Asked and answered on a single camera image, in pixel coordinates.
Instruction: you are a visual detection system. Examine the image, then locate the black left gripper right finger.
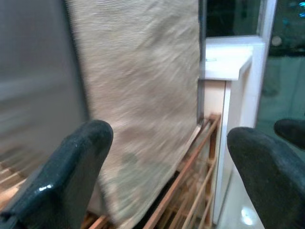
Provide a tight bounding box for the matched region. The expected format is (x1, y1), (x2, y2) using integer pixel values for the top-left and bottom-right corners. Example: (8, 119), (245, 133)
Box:
(227, 126), (305, 229)

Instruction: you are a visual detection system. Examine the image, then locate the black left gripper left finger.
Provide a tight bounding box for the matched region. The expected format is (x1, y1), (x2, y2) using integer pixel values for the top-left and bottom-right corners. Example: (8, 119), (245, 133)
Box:
(0, 119), (114, 229)

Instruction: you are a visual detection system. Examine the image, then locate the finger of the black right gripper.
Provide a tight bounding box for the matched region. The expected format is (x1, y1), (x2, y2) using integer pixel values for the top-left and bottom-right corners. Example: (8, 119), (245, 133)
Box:
(274, 118), (305, 151)

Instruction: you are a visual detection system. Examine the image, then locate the wooden slatted rack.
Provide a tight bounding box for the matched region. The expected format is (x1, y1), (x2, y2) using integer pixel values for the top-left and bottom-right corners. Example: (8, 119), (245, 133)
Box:
(0, 114), (222, 229)

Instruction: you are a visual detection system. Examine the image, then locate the cream kitchen counter cabinet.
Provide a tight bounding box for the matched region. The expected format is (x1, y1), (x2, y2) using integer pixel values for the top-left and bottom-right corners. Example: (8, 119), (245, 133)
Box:
(204, 35), (254, 120)

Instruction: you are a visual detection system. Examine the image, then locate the beige woven panel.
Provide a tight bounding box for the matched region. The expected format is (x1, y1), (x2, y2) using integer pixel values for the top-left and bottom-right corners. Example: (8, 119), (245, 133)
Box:
(64, 0), (201, 229)

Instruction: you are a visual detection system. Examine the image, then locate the grey metal panel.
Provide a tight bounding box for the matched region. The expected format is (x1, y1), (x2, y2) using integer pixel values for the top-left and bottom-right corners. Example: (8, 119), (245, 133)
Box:
(0, 0), (90, 167)

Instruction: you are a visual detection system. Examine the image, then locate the white window frame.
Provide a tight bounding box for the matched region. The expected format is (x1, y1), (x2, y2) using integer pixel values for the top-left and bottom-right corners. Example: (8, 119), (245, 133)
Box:
(199, 0), (278, 225)

